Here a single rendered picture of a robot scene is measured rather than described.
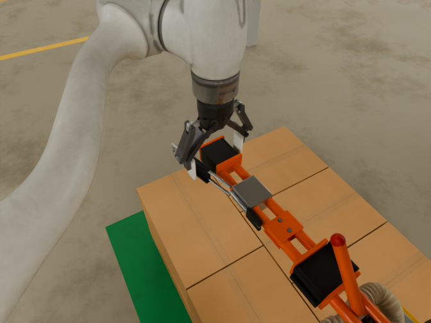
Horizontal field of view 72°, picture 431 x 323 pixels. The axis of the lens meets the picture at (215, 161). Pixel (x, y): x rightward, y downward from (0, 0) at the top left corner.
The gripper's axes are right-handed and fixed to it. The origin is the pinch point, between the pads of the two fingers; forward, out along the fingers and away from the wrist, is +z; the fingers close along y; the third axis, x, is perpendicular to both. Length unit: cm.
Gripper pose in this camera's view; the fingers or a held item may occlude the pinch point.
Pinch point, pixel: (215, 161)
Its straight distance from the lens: 74.1
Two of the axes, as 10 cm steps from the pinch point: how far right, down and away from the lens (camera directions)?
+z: 0.0, 6.6, 7.5
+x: -5.6, -6.2, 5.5
